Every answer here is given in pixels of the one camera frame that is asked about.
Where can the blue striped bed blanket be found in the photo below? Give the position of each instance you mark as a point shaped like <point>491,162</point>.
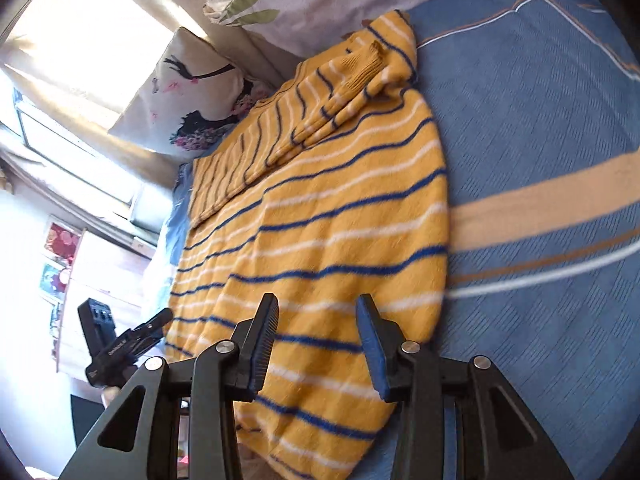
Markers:
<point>530,200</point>

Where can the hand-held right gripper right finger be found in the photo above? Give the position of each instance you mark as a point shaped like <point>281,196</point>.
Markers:
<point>372,346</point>

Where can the wooden cabinet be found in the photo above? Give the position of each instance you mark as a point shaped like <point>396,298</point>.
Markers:
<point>100,280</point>

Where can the blue and pink picture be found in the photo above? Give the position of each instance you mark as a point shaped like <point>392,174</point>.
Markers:
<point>53,280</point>

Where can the yellow striped sweater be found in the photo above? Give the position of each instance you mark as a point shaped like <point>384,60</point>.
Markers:
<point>320,240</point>

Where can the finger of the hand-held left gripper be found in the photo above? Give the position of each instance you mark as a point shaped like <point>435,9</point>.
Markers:
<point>150,331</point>

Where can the red flower picture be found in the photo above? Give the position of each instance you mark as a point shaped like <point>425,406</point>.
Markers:
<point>61,241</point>

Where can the white pillow with figure print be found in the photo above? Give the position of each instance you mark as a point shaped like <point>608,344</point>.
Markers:
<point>185,95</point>

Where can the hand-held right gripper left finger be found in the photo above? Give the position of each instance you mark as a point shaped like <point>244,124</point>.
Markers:
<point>263,346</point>

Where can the window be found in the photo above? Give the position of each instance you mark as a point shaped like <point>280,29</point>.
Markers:
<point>65,85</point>

